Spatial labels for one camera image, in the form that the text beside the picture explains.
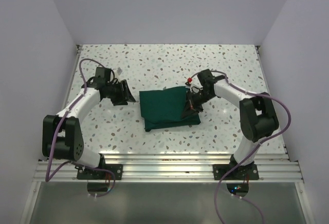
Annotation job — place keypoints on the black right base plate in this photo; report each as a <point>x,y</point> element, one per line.
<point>248,172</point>

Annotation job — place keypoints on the aluminium rail frame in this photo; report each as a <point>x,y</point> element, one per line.
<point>178,154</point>

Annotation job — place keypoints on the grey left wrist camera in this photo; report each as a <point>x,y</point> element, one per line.
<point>119,71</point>

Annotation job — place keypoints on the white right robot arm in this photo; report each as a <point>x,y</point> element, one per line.
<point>258,120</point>

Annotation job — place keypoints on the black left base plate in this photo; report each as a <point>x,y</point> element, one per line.
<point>107,171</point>

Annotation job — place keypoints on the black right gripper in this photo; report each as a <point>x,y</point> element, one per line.
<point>188,111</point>

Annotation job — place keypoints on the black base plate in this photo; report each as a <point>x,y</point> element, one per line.
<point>107,171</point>
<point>248,172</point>

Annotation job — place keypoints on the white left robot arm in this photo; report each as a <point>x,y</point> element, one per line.
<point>62,136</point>

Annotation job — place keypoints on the green surgical cloth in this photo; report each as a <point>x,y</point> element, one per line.
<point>163,109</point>

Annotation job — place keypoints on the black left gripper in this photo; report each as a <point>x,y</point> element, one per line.
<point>120,100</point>

